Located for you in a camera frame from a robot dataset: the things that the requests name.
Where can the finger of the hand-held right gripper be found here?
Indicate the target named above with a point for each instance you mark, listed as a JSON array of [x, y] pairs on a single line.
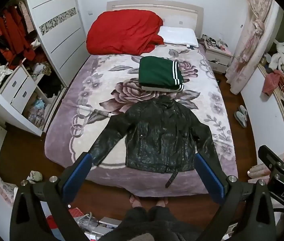
[[271, 157]]

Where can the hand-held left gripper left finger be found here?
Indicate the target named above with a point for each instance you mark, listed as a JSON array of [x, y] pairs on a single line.
[[78, 175]]

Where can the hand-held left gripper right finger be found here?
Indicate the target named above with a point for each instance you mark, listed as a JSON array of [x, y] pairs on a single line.
[[208, 178]]

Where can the black leather jacket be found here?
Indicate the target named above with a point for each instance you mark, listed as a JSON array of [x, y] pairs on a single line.
[[157, 140]]

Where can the red hanging clothes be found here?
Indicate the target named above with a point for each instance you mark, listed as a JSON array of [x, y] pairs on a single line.
[[14, 30]]

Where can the small crumpled floral cloth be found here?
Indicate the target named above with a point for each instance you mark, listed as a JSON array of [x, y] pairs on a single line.
[[36, 176]]

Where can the grey slipper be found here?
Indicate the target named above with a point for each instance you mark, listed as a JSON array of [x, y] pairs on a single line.
[[243, 110], [239, 119]]

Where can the pink cloth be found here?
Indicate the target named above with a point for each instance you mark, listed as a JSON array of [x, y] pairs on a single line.
[[272, 81]]

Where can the person's legs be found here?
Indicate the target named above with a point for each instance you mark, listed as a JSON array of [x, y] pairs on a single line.
[[147, 221]]

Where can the purple floral blanket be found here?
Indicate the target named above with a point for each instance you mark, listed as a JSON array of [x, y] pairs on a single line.
[[101, 80]]

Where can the white drawer unit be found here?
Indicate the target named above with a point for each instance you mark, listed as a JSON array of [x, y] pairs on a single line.
[[16, 93]]

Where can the white nightstand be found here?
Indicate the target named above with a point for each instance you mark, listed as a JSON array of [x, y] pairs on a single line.
[[217, 57]]

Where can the pink floral curtain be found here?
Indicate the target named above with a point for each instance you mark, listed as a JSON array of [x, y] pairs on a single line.
[[249, 42]]

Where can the green folded garment white stripes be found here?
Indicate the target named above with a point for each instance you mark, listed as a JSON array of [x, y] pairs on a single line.
[[157, 71]]

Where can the white pillow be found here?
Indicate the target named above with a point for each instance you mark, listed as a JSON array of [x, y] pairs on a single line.
[[178, 36]]

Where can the red duvet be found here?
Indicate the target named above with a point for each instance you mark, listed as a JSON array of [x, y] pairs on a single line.
[[124, 32]]

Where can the beige bed headboard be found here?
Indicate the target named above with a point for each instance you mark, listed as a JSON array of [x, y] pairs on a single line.
[[182, 12]]

